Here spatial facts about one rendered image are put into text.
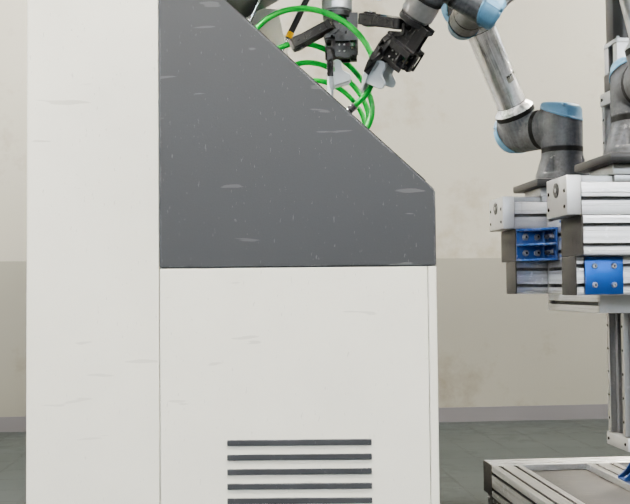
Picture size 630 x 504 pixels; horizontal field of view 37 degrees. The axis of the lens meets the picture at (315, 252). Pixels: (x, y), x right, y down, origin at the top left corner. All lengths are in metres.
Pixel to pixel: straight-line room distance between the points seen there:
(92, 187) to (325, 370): 0.62
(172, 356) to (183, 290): 0.14
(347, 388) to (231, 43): 0.77
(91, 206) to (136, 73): 0.30
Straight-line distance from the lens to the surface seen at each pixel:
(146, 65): 2.04
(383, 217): 1.97
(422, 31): 2.13
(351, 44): 2.36
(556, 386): 5.43
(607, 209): 2.19
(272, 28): 2.76
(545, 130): 2.74
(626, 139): 2.26
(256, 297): 1.96
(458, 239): 5.26
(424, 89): 5.33
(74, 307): 2.02
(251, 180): 1.97
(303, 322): 1.96
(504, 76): 2.78
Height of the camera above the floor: 0.75
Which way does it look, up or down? 2 degrees up
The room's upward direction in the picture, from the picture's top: 1 degrees counter-clockwise
